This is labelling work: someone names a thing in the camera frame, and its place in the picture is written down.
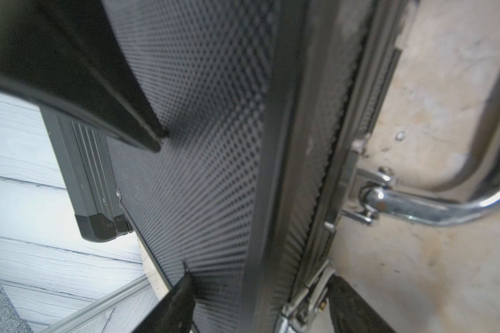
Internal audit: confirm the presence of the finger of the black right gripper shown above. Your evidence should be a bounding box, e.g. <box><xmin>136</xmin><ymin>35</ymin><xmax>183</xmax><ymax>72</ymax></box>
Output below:
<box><xmin>0</xmin><ymin>1</ymin><xmax>168</xmax><ymax>152</ymax></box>

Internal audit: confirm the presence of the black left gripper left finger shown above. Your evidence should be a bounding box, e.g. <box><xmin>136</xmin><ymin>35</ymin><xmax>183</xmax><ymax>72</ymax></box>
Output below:
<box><xmin>133</xmin><ymin>273</ymin><xmax>196</xmax><ymax>333</ymax></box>

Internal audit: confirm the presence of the black poker case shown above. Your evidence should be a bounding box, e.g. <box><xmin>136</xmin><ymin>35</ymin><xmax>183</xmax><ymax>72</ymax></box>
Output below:
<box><xmin>40</xmin><ymin>107</ymin><xmax>133</xmax><ymax>243</ymax></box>
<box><xmin>104</xmin><ymin>1</ymin><xmax>500</xmax><ymax>332</ymax></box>

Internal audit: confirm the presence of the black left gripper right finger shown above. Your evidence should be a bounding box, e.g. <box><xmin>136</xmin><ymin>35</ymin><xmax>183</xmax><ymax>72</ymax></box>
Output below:
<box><xmin>328</xmin><ymin>276</ymin><xmax>395</xmax><ymax>333</ymax></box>

